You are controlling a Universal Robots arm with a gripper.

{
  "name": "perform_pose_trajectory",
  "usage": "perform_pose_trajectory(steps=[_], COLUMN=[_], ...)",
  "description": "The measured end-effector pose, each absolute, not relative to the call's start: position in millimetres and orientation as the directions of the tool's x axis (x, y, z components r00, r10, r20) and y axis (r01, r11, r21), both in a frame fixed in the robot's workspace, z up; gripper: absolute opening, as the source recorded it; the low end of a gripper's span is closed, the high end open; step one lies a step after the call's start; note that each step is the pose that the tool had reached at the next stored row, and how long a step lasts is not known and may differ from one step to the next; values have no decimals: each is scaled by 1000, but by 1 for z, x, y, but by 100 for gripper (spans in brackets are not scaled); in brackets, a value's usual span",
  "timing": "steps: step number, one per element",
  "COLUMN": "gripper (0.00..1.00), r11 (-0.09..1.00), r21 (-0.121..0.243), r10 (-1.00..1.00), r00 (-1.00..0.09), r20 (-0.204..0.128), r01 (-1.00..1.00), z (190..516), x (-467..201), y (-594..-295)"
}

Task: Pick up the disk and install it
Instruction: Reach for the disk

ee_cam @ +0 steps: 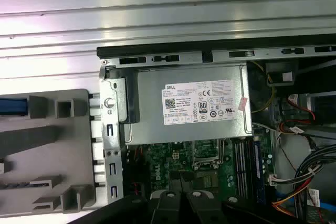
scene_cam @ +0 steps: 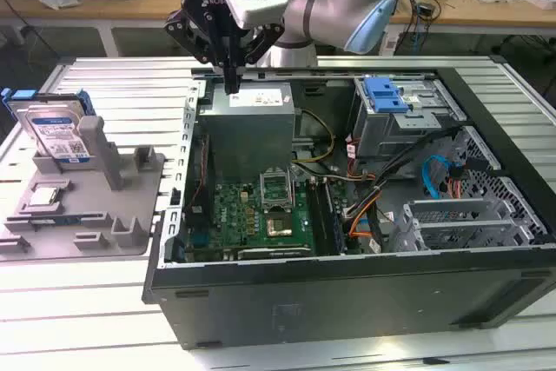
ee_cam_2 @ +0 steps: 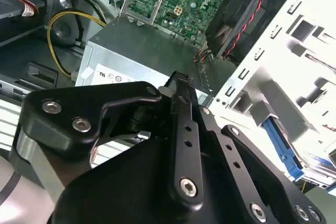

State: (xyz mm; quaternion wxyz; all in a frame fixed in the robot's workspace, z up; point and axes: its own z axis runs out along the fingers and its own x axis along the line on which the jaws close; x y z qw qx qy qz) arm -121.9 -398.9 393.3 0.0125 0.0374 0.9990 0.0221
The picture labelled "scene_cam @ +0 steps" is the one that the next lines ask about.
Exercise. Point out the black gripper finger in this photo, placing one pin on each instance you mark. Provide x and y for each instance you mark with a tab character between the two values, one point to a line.
265	41
187	32

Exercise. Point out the hard disk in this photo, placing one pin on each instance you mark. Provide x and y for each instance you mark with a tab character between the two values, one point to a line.
52	127

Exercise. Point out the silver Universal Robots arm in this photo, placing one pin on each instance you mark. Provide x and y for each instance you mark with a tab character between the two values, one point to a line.
321	1

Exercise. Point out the metal disk bay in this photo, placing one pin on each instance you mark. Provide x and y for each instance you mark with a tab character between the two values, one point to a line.
452	214

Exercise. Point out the long wooden desk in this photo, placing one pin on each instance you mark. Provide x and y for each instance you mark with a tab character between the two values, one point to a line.
130	8

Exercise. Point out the grey power supply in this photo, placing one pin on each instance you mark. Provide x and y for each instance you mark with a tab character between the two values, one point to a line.
247	136

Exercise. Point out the white barcode label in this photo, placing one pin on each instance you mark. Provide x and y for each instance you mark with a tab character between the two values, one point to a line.
391	44

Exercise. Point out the blue drive cage latch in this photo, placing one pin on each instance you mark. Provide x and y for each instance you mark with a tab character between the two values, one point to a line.
384	95

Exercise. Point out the metal optical drive cage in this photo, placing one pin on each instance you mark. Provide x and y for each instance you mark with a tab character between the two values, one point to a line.
391	136

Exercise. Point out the green motherboard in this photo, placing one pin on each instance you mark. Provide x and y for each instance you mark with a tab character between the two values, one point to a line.
234	214

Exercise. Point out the RAM slot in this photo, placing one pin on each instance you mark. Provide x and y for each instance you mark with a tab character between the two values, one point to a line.
323	214
336	214
317	214
330	214

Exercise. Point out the CPU socket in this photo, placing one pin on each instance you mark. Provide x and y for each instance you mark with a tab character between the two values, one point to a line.
278	225

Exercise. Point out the grey parts rack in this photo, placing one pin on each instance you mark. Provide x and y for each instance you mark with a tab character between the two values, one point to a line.
87	214

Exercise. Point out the silver CPU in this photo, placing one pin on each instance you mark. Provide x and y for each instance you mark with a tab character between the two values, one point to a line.
44	196

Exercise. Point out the black PC case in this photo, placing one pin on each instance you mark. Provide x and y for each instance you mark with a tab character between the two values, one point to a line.
347	301

